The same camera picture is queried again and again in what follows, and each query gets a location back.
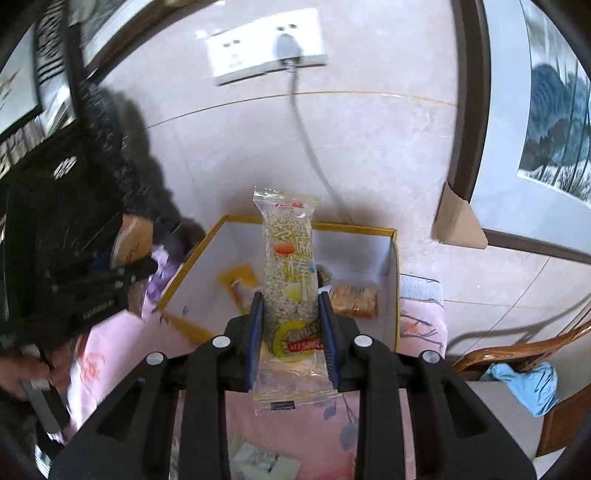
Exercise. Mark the framed pale painting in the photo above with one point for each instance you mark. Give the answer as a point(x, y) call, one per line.
point(18, 78)

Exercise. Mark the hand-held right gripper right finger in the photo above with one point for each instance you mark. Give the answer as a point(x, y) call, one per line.
point(328, 341)

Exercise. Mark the light blue cloth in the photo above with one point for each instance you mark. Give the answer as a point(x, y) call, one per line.
point(526, 383)

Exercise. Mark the yellow snack packet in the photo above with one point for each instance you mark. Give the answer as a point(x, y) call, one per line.
point(238, 279)

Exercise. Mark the grey chair seat cushion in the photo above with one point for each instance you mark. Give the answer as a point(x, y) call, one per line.
point(503, 424)

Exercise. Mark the brown crispy cake packet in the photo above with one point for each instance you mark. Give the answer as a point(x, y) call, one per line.
point(355, 300)

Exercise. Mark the cardboard corner protector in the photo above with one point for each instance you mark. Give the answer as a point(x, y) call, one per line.
point(457, 221)

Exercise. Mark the brown snack packet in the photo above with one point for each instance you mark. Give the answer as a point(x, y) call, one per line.
point(136, 235)

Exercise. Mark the dark carved wooden furniture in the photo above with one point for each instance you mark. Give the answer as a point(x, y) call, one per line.
point(106, 138)

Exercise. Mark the yellow cardboard box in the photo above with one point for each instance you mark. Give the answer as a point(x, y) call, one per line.
point(360, 258)

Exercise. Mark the clear sesame bar packet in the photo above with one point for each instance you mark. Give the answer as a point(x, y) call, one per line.
point(288, 277)

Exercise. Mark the framed lotus painting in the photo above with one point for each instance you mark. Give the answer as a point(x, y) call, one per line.
point(545, 115)

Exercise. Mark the framed landscape painting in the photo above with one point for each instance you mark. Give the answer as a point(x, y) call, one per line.
point(111, 27)

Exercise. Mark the person's left hand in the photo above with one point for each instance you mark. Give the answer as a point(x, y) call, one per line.
point(27, 376)

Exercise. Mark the wooden armchair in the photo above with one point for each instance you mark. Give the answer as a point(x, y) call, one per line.
point(572, 415)

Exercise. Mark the white wall socket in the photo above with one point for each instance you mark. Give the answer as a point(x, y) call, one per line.
point(235, 55)
point(309, 27)

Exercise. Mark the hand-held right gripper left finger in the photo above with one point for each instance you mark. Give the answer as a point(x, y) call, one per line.
point(256, 341)

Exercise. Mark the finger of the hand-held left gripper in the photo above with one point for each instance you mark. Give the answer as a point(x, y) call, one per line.
point(115, 286)

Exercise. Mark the pink floral blanket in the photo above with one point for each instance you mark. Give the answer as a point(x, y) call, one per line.
point(115, 369)

